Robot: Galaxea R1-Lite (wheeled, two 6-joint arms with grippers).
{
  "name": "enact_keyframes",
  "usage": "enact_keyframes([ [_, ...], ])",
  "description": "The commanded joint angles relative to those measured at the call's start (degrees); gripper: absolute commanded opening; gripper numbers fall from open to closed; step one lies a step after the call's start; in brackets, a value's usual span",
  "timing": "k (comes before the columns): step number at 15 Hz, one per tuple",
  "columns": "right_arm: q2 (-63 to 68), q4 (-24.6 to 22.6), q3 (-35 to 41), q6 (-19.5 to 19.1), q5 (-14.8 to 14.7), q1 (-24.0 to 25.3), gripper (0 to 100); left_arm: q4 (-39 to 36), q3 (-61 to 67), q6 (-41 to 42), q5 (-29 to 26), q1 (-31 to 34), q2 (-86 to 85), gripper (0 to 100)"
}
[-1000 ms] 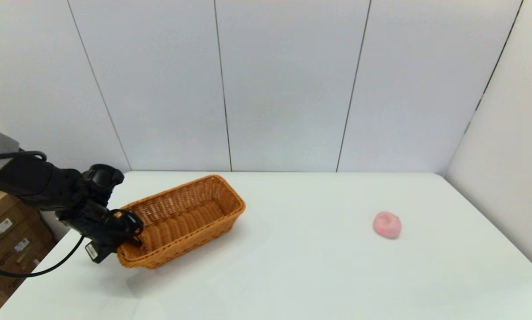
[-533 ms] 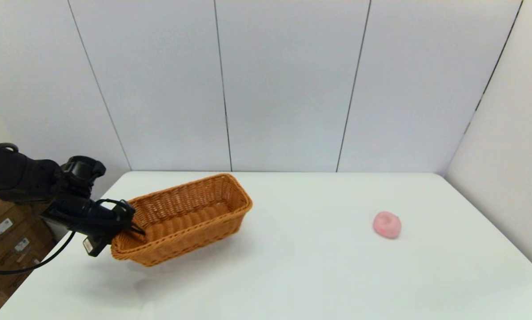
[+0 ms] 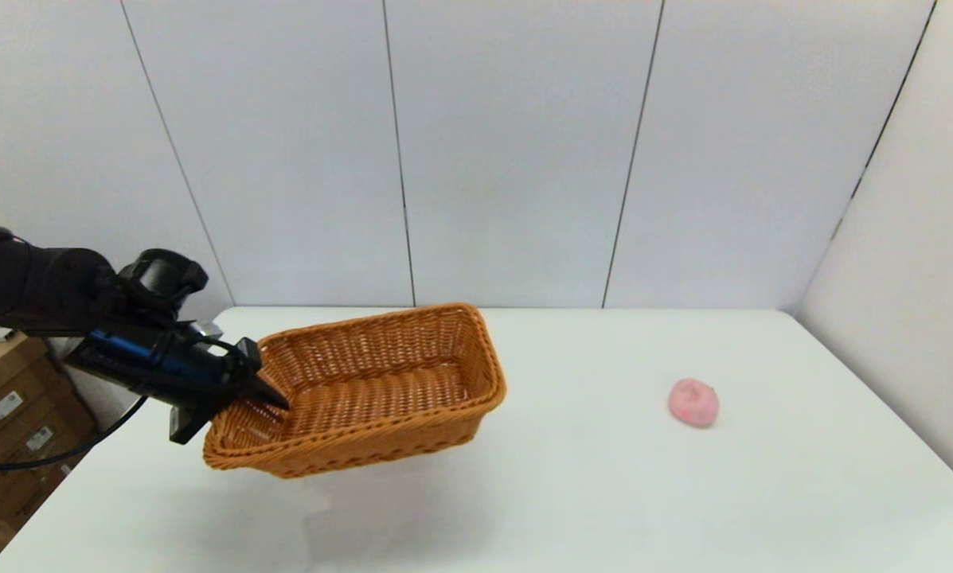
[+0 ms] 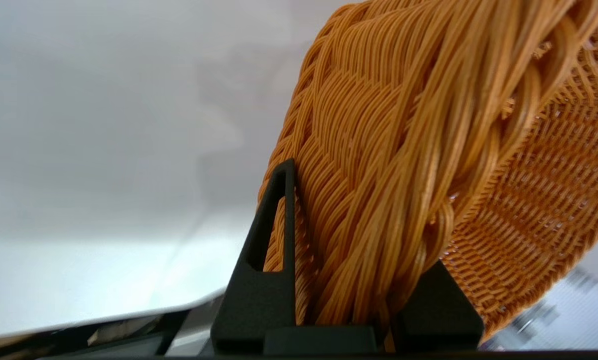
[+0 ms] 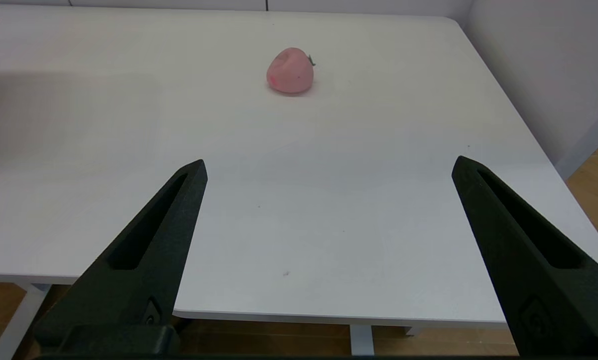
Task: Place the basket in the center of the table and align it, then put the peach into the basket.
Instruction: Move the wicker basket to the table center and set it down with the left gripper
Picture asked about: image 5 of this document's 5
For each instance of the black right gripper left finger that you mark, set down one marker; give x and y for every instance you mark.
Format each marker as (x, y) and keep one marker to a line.
(149, 260)

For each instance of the white table leg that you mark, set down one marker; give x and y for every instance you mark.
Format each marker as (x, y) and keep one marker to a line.
(361, 341)
(19, 320)

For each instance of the pink peach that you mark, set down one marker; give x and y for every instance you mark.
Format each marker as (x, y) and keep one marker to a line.
(289, 72)

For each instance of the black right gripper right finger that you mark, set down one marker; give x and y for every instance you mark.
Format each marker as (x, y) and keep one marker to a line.
(543, 300)

